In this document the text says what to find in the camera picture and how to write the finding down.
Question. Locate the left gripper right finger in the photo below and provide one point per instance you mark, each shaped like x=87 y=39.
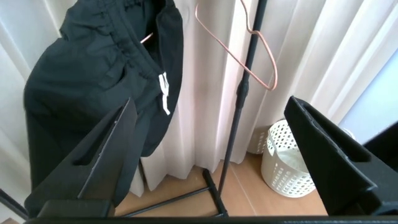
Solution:
x=342 y=193

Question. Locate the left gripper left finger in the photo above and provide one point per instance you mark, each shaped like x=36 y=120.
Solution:
x=102 y=183

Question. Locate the black shorts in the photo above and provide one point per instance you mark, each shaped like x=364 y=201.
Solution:
x=77 y=77

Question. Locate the white laundry basket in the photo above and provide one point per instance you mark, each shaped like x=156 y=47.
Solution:
x=280 y=174

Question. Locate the black clothes rack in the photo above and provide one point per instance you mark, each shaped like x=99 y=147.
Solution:
x=241 y=93

